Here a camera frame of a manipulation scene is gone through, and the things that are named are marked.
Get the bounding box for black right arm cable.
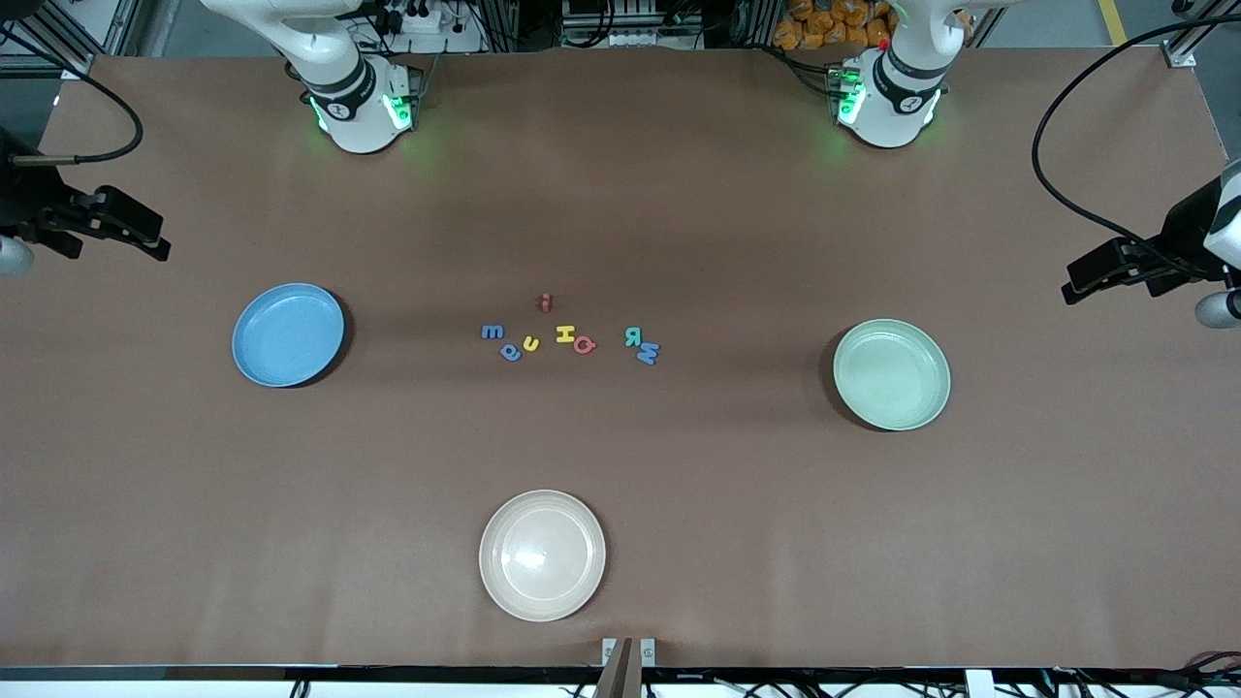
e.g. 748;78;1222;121
0;24;145;164

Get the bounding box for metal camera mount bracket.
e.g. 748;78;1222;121
601;637;657;698

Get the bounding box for blue plate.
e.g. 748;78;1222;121
232;282;346;389

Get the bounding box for green plate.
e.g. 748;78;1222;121
833;319;952;431

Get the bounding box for white electronics box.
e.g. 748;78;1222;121
562;0;701;49

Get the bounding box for orange packets pile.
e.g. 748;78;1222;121
773;0;973;51

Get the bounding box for beige plate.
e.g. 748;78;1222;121
479;490;607;622

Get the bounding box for white power strip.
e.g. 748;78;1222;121
373;0;486;54

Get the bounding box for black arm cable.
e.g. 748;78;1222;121
1031;12;1241;251
0;24;145;164

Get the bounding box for aluminium frame profile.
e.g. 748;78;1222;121
1159;0;1241;69
0;0;146;79

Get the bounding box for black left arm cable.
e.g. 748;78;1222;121
1031;12;1241;251

